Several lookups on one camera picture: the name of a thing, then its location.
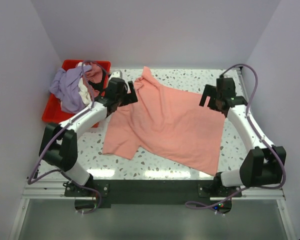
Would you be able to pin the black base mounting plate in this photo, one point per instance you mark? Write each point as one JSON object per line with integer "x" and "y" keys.
{"x": 194, "y": 194}

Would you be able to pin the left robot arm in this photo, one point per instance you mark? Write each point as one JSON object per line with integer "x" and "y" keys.
{"x": 59, "y": 146}

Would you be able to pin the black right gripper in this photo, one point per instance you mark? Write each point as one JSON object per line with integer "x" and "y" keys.
{"x": 209, "y": 91}

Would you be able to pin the lavender t shirt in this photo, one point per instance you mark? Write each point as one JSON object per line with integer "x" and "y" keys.
{"x": 64, "y": 87}

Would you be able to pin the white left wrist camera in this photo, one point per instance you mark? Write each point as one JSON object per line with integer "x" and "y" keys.
{"x": 116, "y": 74}

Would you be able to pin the dusty rose t shirt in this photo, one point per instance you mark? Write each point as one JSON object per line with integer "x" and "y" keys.
{"x": 95, "y": 73}

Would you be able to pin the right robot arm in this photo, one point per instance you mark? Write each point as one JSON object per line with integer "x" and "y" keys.
{"x": 263, "y": 167}

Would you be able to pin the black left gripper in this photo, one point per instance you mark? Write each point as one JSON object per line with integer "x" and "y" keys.
{"x": 130, "y": 98}

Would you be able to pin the aluminium frame rail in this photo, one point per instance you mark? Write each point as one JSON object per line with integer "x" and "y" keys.
{"x": 46, "y": 214}

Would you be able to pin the black t shirt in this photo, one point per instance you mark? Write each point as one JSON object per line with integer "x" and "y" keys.
{"x": 99, "y": 86}

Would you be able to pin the salmon pink t shirt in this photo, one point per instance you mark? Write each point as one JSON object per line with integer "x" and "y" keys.
{"x": 169, "y": 123}

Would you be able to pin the white t shirt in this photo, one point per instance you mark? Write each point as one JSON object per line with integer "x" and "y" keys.
{"x": 84, "y": 92}

